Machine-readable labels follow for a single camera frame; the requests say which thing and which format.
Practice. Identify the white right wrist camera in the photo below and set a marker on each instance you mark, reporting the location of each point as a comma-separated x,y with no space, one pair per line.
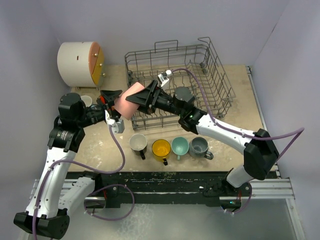
164,79

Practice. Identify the white round drawer cabinet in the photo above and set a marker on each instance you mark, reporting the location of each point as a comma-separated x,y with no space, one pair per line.
81,64

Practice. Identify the aluminium frame rail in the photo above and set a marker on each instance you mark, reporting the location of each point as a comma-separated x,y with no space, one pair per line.
279,188

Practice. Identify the grey blue round mug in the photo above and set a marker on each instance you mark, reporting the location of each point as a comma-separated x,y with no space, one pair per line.
199,148

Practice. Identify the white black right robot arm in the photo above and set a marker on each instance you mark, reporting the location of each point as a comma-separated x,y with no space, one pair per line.
257,147

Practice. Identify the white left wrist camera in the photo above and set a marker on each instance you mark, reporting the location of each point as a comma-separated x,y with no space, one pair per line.
117,126

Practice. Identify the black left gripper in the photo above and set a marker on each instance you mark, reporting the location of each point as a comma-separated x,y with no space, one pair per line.
110,96

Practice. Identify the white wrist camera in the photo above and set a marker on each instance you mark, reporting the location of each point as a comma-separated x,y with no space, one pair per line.
117,126
164,79

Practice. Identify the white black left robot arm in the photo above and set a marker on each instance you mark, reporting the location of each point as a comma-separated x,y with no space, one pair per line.
49,211

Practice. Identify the grey wire dish rack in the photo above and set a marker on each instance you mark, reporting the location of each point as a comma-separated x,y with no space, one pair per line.
197,67

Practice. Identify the sage green ceramic mug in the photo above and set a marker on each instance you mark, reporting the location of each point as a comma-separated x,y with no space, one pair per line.
180,147

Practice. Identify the pink plastic tumbler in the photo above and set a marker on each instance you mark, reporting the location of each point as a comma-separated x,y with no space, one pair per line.
125,107

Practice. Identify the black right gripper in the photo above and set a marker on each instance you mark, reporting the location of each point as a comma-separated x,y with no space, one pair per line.
145,97

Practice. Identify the orange ceramic mug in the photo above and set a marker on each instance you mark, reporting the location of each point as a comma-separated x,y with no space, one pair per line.
101,100

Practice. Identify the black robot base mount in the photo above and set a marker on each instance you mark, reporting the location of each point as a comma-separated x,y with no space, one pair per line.
169,188

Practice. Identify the black ceramic mug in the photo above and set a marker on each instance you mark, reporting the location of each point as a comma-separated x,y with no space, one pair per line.
138,144

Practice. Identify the light blue ceramic mug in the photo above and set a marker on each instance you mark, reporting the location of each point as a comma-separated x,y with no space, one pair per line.
87,100

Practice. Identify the yellow ceramic mug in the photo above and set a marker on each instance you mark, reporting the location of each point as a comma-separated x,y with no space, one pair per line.
161,150

